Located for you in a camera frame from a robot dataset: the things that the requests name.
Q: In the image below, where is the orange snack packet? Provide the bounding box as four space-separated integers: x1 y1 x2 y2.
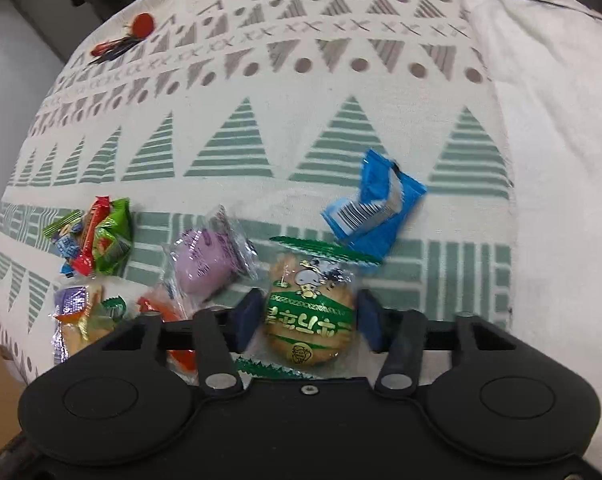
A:
136 295 199 373

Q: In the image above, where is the purple yellow cookie packet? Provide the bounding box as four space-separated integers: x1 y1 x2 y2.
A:
51 282 106 366

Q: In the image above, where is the small blue candy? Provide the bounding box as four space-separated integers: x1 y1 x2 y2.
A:
51 232 82 262

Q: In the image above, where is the purple snack packet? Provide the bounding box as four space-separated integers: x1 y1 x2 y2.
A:
163 205 259 306

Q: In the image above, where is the red snack packet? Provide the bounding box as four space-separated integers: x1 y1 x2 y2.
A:
73 199 112 276

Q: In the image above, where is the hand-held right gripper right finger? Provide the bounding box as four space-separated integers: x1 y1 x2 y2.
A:
357 290 519 399

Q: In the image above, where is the clear green-edged cookie packet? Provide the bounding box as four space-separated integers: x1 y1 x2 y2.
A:
88 296 129 341

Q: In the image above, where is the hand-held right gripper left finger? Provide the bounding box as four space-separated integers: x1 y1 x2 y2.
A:
92 288 263 399

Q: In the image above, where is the green cookie packet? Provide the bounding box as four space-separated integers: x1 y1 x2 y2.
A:
233 235 384 381

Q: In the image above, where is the green candy packet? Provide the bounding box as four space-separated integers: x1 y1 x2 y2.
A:
92 197 134 277

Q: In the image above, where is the key bunch with red tag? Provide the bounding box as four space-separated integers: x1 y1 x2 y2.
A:
88 12 157 66

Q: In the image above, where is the blue snack packet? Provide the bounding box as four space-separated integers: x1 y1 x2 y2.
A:
321 149 428 256

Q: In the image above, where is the white plain cloth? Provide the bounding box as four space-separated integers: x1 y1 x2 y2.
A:
451 0 602 480

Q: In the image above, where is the light green small packet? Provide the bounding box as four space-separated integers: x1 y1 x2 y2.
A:
43 210 84 241

